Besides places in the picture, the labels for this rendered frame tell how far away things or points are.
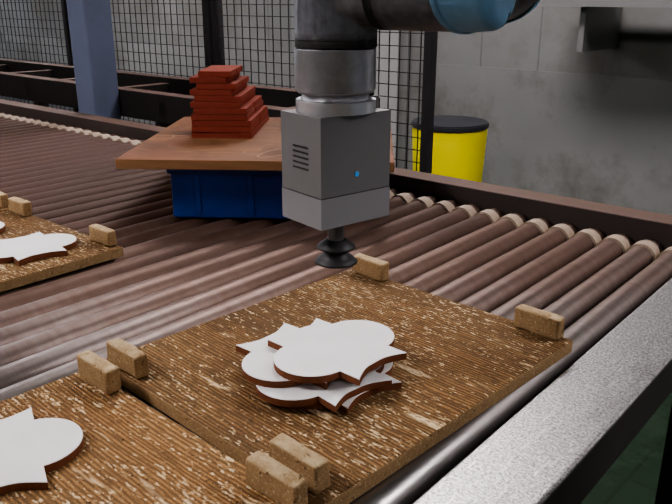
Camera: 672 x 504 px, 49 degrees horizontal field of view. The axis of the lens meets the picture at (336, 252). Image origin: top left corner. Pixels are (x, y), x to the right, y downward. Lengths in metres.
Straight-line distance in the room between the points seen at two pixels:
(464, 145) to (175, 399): 3.28
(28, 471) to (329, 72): 0.42
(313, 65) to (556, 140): 4.03
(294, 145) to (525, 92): 4.07
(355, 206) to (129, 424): 0.29
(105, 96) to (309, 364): 1.94
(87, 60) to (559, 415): 2.06
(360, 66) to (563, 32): 3.97
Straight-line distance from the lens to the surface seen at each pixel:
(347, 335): 0.80
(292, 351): 0.76
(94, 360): 0.80
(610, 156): 4.53
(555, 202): 1.44
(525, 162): 4.77
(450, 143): 3.90
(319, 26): 0.66
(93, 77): 2.56
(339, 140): 0.67
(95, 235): 1.25
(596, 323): 1.01
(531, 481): 0.69
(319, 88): 0.66
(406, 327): 0.90
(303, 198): 0.69
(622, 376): 0.89
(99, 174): 1.86
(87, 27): 2.55
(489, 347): 0.86
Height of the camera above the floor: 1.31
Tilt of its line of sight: 19 degrees down
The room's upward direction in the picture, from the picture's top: straight up
